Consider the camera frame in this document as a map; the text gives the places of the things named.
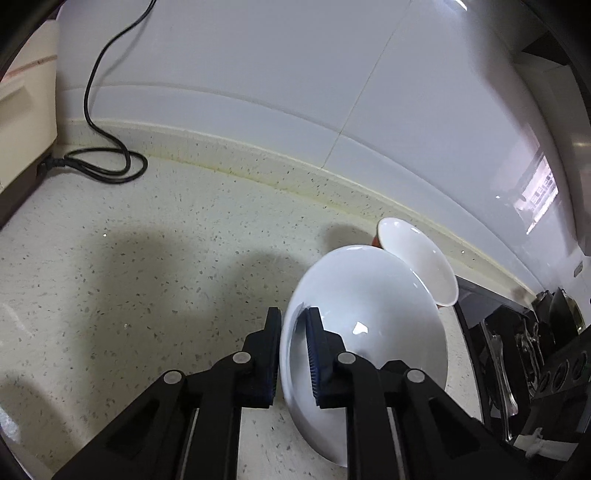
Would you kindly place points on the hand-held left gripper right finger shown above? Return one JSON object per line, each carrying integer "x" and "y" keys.
{"x": 315, "y": 357}

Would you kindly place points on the red banded white bowl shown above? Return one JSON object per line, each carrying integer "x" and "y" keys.
{"x": 415, "y": 254}

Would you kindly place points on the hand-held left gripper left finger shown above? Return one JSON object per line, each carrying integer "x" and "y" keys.
{"x": 273, "y": 353}

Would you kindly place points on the plain white bowl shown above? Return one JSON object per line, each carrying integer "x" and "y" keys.
{"x": 369, "y": 295}

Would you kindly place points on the stainless range hood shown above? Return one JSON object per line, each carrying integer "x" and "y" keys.
{"x": 577, "y": 161}

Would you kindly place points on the black glass stove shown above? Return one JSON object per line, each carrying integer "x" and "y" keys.
{"x": 485, "y": 323}

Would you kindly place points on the cream rice cooker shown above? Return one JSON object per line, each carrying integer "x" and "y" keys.
{"x": 23, "y": 115}

